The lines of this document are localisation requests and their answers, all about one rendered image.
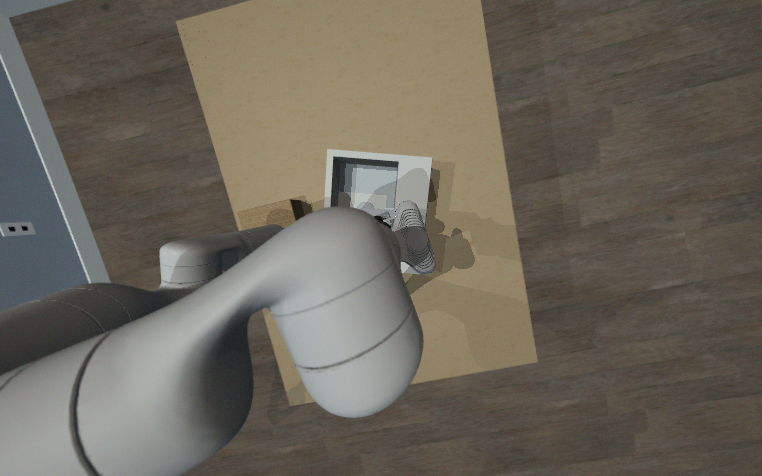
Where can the grey square sink basin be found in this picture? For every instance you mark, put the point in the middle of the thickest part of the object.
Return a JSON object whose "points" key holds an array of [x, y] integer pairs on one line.
{"points": [[376, 180]]}

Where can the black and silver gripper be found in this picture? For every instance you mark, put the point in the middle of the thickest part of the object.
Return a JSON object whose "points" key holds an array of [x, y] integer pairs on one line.
{"points": [[409, 234]]}

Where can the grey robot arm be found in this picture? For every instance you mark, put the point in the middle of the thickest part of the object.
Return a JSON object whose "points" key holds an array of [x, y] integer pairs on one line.
{"points": [[173, 384]]}

